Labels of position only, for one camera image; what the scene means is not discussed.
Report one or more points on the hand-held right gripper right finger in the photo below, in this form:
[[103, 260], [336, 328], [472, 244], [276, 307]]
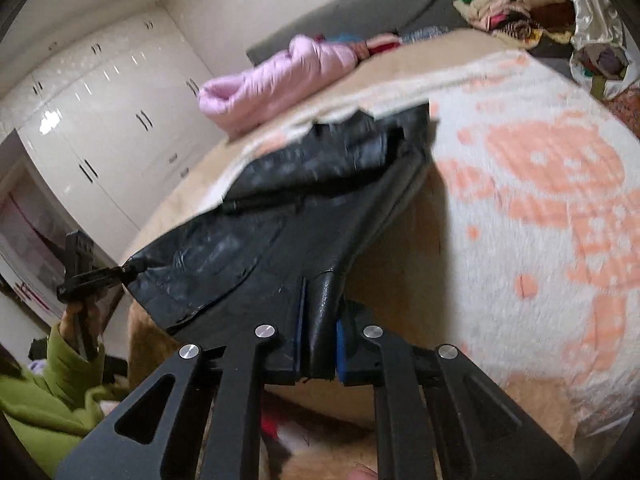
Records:
[[343, 355]]

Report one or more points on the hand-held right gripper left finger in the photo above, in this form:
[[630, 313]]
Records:
[[302, 350]]

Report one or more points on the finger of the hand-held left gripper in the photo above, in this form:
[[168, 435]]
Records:
[[117, 272]]

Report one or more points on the black leather jacket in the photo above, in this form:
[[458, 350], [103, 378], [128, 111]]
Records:
[[280, 220]]

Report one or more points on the person's left forearm green sleeve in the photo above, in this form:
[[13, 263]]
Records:
[[45, 400]]

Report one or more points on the small heap of colourful clothes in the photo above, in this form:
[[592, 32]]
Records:
[[395, 40]]

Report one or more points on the pile of folded clothes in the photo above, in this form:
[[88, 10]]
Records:
[[505, 5]]

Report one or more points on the white bag of clothes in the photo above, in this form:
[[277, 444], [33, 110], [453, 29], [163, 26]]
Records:
[[602, 67]]

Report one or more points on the person's left hand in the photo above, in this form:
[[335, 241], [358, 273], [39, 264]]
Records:
[[70, 322]]

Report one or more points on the person's right hand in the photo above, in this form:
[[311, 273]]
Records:
[[362, 473]]

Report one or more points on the floral red cloth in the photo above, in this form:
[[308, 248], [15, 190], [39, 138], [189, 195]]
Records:
[[277, 425]]

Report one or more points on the white glossy wardrobe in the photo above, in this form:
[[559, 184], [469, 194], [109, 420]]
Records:
[[110, 110]]

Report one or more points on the white orange printed blanket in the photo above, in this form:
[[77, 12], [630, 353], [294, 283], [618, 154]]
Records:
[[525, 185]]

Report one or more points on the pink quilted jacket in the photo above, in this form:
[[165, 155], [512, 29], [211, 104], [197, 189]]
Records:
[[280, 80]]

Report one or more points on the grey padded headboard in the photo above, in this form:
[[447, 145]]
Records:
[[360, 10]]

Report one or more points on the cream satin curtain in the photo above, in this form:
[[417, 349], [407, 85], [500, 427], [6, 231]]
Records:
[[585, 0]]

